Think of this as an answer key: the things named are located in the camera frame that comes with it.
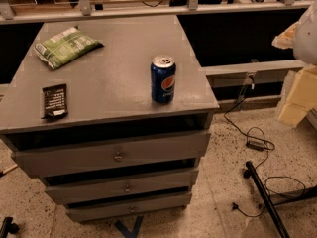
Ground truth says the middle grey drawer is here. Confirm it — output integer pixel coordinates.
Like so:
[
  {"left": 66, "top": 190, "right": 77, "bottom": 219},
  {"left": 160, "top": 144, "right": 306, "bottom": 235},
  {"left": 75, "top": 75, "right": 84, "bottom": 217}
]
[{"left": 45, "top": 168, "right": 198, "bottom": 205}]

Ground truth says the blue pepsi can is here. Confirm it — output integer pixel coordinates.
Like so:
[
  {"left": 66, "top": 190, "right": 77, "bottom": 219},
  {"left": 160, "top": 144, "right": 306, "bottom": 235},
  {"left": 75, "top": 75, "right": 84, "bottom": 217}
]
[{"left": 151, "top": 55, "right": 176, "bottom": 104}]

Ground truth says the black rxbar chocolate wrapper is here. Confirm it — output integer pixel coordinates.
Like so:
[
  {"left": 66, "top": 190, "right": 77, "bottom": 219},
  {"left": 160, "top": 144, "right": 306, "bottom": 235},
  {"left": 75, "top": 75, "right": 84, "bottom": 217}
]
[{"left": 42, "top": 83, "right": 68, "bottom": 119}]

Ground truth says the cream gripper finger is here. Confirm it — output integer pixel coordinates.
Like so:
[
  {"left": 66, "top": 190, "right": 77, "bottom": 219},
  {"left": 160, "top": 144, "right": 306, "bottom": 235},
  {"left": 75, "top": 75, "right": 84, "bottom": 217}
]
[
  {"left": 277, "top": 66, "right": 317, "bottom": 127},
  {"left": 271, "top": 22, "right": 298, "bottom": 50}
]

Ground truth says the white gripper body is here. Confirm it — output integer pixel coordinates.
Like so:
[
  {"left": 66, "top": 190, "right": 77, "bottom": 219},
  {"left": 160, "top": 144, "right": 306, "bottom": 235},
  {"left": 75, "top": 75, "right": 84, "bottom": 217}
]
[{"left": 293, "top": 1, "right": 317, "bottom": 64}]

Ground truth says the blue floor tape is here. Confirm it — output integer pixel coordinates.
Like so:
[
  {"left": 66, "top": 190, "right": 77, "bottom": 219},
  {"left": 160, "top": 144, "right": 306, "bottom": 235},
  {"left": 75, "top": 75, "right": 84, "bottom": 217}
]
[{"left": 114, "top": 215, "right": 144, "bottom": 238}]

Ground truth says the top grey drawer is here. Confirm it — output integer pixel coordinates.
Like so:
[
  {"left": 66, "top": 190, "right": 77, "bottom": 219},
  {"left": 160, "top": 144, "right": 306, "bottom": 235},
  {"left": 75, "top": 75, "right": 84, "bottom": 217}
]
[{"left": 12, "top": 130, "right": 211, "bottom": 178}]

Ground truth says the black stand leg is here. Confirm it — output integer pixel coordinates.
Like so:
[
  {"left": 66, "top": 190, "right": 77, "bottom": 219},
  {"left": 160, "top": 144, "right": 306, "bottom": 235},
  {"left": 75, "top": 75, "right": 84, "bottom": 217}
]
[{"left": 244, "top": 161, "right": 317, "bottom": 238}]

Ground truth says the bottom grey drawer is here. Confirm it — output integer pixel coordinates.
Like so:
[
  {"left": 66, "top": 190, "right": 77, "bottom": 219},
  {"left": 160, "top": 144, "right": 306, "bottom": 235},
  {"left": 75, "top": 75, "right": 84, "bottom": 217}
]
[{"left": 65, "top": 191, "right": 192, "bottom": 222}]

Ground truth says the grey drawer cabinet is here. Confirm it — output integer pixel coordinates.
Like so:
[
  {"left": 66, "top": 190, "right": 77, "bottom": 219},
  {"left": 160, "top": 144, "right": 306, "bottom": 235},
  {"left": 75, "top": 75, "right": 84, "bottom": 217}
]
[{"left": 0, "top": 16, "right": 217, "bottom": 210}]

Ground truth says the metal shelf rail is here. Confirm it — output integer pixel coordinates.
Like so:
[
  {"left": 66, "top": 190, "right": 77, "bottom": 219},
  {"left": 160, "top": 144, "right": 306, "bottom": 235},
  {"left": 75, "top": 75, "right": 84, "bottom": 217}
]
[{"left": 0, "top": 0, "right": 312, "bottom": 25}]

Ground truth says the green chip bag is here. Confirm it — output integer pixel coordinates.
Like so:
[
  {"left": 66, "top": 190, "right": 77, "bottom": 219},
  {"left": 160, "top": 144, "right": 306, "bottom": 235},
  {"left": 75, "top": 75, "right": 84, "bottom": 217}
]
[{"left": 35, "top": 27, "right": 103, "bottom": 70}]

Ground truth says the grey drawer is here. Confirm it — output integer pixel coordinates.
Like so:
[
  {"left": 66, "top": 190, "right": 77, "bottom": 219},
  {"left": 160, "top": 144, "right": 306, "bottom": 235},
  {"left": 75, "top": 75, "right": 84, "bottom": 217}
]
[
  {"left": 65, "top": 191, "right": 192, "bottom": 222},
  {"left": 12, "top": 130, "right": 211, "bottom": 178},
  {"left": 45, "top": 168, "right": 198, "bottom": 205}
]

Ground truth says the black caster wheel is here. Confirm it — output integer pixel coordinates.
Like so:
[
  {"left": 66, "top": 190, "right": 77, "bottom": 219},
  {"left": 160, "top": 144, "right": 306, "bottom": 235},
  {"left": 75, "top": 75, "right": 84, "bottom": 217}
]
[{"left": 0, "top": 217, "right": 20, "bottom": 238}]

